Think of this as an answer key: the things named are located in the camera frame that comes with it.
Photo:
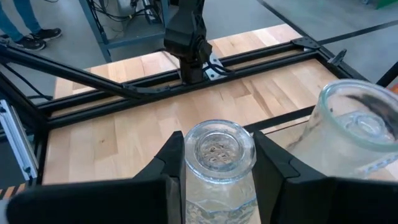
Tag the clear crosshatched glass bottle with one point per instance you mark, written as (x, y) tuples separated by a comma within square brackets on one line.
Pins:
[(217, 174)]

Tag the orange black hazard strip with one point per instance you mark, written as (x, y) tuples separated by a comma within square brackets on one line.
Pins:
[(12, 190)]

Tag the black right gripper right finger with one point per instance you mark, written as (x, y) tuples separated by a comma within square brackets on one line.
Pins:
[(326, 202)]

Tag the silver arm base bracket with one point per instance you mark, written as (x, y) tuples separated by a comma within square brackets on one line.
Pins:
[(213, 70)]

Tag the blue grey metal cart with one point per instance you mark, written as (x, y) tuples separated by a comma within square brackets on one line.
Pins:
[(93, 28)]

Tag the person's shoe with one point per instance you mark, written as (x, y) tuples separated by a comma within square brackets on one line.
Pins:
[(48, 33), (29, 44)]

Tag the aluminium extrusion rail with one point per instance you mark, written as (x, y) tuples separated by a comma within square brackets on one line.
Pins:
[(17, 143)]

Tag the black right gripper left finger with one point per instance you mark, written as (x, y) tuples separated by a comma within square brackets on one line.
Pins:
[(109, 202)]

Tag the person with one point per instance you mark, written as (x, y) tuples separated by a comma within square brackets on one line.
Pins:
[(9, 21)]

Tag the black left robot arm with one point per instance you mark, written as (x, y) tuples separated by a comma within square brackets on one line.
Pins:
[(186, 34)]

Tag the large clear glass vase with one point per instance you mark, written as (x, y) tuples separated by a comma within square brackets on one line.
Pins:
[(342, 149)]

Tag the black table frame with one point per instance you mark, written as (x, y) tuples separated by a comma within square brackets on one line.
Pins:
[(62, 70)]

